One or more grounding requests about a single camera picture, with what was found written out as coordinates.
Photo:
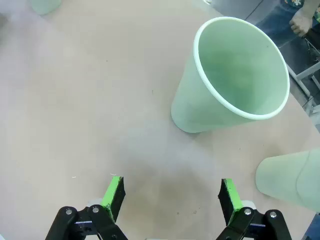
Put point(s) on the person in floral shirt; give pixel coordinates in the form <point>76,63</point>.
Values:
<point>275,22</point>

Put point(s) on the grey metal frame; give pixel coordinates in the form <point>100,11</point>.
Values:
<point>303,73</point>

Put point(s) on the person's left hand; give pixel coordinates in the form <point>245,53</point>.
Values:
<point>301,22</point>

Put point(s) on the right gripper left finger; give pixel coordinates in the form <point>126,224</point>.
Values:
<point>113,197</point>

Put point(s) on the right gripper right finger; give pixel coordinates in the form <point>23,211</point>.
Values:
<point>231,200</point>

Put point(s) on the pale green plastic cup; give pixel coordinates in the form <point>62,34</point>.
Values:
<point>45,6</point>
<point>190,105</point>
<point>280,175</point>

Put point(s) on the person's left forearm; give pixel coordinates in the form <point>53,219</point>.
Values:
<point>312,5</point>

